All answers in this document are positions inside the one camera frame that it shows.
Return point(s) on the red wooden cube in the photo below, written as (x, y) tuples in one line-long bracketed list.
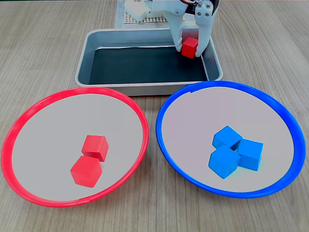
[(189, 48), (95, 146), (85, 172)]

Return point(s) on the blue wooden cube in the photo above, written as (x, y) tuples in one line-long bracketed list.
[(251, 154), (227, 136), (223, 162)]

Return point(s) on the black tray liner mat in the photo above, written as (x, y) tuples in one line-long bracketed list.
[(132, 67)]

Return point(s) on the silver metal tray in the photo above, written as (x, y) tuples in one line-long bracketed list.
[(147, 90)]

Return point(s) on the blue-rimmed white dish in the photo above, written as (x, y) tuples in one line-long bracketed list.
[(193, 120)]

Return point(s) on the red-rimmed white dish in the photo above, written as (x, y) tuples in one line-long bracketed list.
[(48, 135)]

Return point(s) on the white perforated base plate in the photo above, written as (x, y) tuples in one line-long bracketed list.
[(154, 20)]

